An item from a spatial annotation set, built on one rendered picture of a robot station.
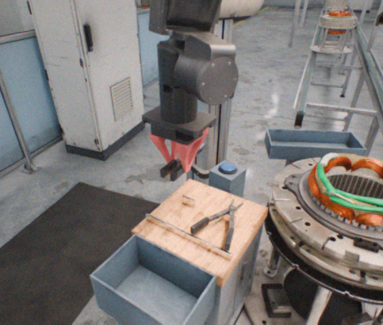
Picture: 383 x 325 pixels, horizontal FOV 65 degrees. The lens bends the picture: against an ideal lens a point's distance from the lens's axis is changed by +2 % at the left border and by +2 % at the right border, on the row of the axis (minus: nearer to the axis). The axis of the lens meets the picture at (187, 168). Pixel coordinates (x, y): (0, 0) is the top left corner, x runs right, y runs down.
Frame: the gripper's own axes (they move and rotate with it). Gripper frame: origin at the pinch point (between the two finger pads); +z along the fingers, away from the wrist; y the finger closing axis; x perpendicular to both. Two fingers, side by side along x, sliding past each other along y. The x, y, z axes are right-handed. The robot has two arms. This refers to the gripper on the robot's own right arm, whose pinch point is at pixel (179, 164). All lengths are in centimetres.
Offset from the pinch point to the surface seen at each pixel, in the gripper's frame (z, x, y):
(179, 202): 12.2, 3.4, -2.5
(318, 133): 14, 53, 15
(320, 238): 8.8, 4.9, 24.2
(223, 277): 11.8, -8.3, 13.3
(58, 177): 122, 82, -178
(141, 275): 20.0, -10.3, -2.1
